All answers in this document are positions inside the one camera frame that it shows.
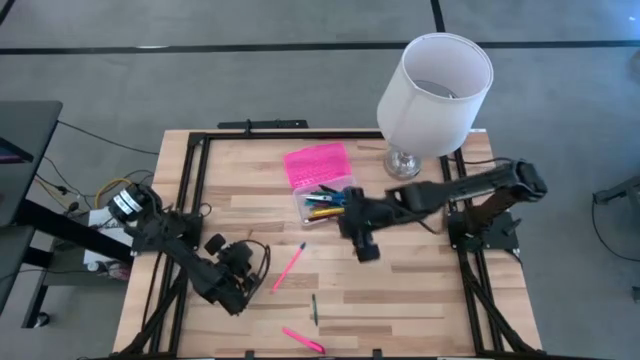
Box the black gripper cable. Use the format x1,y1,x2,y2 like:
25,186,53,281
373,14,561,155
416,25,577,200
247,238,272,301

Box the pink pencil blue eraser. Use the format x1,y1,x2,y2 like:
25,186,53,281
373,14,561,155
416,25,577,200
271,241,307,295

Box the blue handled scissors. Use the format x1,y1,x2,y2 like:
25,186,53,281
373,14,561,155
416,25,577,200
303,191,347,207

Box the black desk base frame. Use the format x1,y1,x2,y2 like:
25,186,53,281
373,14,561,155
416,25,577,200
17,198,136,329

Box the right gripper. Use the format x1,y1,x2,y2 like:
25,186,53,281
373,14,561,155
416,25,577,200
337,186,402,265

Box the white shade table lamp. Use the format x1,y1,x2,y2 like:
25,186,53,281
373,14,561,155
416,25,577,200
375,32,495,181

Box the pink lid clear pencil box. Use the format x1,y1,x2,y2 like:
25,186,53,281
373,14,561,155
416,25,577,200
283,142,359,229

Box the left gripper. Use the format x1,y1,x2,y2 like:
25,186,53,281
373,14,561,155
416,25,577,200
203,232,262,304

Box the pink highlighter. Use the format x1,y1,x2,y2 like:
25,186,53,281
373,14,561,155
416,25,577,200
281,326,328,356

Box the yellow cable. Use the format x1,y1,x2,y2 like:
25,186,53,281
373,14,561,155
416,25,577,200
94,177,135,209

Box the black metal table frame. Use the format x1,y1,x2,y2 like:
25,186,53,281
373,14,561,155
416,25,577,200
114,130,544,360

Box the dark grey desk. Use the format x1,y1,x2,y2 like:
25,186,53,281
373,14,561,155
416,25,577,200
0,99,64,311

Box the black floor cable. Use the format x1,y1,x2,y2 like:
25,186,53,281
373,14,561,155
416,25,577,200
57,119,160,156

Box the dark stand leg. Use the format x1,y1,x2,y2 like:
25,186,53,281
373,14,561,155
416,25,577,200
592,174,640,207

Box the white labelled box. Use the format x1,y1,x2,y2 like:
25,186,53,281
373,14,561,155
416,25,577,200
83,207,135,266

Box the dark tablet screen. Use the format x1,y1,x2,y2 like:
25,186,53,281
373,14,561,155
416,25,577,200
0,137,34,166

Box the black bracket bar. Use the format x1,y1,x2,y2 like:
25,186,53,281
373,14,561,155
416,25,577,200
217,118,310,131

